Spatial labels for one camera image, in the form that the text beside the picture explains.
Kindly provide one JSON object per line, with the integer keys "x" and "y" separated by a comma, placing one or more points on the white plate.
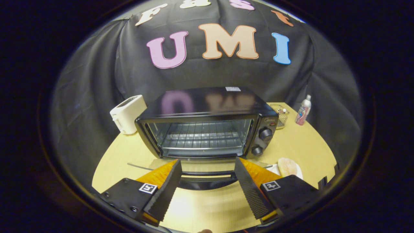
{"x": 300, "y": 173}

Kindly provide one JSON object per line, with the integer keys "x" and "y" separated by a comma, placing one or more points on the pink and white bottle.
{"x": 303, "y": 111}

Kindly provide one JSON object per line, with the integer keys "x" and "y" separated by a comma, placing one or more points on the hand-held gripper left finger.
{"x": 166, "y": 189}

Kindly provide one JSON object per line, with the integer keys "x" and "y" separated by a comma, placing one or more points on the white bread toaster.
{"x": 127, "y": 111}

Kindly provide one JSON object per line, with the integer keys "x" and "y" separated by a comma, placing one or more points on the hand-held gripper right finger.
{"x": 250, "y": 191}

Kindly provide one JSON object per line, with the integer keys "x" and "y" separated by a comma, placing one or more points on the black toaster oven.
{"x": 207, "y": 100}

